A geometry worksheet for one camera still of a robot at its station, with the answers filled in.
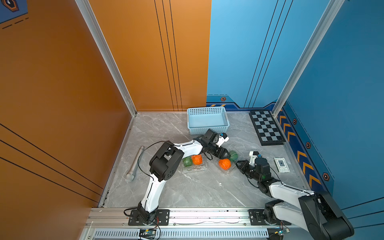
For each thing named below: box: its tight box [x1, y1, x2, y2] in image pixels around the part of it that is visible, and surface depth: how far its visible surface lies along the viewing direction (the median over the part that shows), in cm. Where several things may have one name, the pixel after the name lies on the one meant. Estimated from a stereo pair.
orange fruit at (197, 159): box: [192, 154, 203, 165], surface depth 89 cm
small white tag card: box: [273, 157, 290, 173], surface depth 91 cm
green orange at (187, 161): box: [182, 156, 193, 167], surface depth 89 cm
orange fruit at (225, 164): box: [218, 158, 232, 170], surface depth 88 cm
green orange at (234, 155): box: [229, 150, 239, 161], surface depth 91 cm
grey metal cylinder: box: [126, 145, 145, 182], surface depth 90 cm
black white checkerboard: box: [248, 110, 286, 146], surface depth 108 cm
